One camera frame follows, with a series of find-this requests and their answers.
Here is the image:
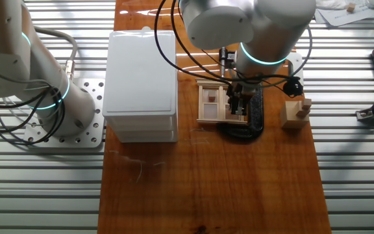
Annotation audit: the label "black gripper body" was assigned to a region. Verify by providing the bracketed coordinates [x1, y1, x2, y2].
[227, 83, 251, 100]

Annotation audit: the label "wooden compartment tray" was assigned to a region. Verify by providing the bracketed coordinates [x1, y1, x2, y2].
[195, 77, 249, 125]

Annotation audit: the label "black C-clamp with steel screw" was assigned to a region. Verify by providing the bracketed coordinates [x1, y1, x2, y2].
[218, 47, 266, 141]

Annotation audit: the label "pale wooden block puzzle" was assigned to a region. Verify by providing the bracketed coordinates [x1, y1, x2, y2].
[279, 98, 313, 130]

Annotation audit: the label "orange wooden board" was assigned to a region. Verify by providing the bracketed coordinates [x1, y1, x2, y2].
[97, 0, 332, 234]

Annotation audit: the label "white control box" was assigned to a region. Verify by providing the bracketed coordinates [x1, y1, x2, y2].
[101, 26, 179, 144]

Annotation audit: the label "white paper sheets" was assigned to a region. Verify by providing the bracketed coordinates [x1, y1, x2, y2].
[315, 0, 374, 27]

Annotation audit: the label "black round cable plug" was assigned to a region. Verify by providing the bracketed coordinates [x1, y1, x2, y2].
[282, 79, 305, 98]

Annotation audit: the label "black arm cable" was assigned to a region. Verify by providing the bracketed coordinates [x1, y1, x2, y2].
[153, 0, 314, 89]
[169, 0, 240, 84]

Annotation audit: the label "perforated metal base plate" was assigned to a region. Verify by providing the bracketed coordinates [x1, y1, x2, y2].
[23, 77, 106, 150]

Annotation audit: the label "thick grey cable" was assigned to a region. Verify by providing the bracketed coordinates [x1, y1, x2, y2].
[32, 25, 79, 81]

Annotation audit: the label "black base cable bundle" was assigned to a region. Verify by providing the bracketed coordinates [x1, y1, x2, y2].
[0, 84, 67, 146]

